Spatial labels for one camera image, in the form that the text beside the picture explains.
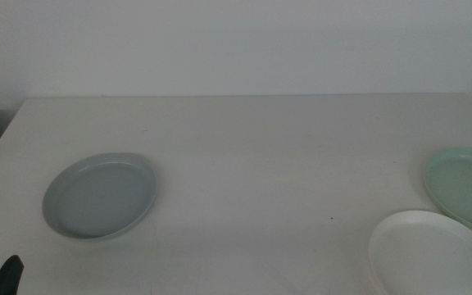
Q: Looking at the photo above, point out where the white shallow bowl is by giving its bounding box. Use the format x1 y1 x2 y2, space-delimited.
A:
368 210 472 295

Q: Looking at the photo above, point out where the mint green shallow bowl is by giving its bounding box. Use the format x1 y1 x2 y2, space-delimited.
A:
423 146 472 255

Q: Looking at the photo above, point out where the grey shallow bowl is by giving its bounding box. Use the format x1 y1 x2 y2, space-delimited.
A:
42 152 157 241

